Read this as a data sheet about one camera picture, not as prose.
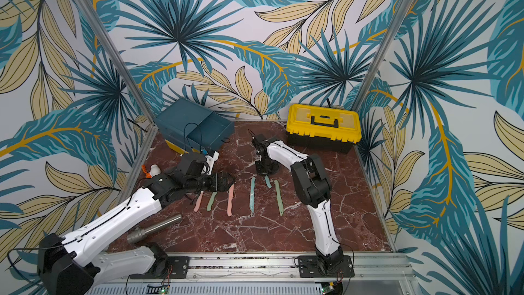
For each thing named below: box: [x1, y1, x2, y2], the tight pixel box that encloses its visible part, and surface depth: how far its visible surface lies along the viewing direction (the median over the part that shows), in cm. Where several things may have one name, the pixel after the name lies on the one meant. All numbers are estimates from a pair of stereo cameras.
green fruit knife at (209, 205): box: [206, 191, 218, 212], surface depth 90 cm
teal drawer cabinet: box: [154, 97, 231, 151], surface depth 93 cm
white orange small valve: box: [141, 163, 162, 179], surface depth 97 cm
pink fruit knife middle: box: [227, 183, 235, 218], surface depth 90 cm
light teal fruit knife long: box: [249, 176, 256, 214], surface depth 94 cm
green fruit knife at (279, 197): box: [273, 178, 284, 217], surface depth 92 cm
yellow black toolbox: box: [285, 103, 363, 154], surface depth 99 cm
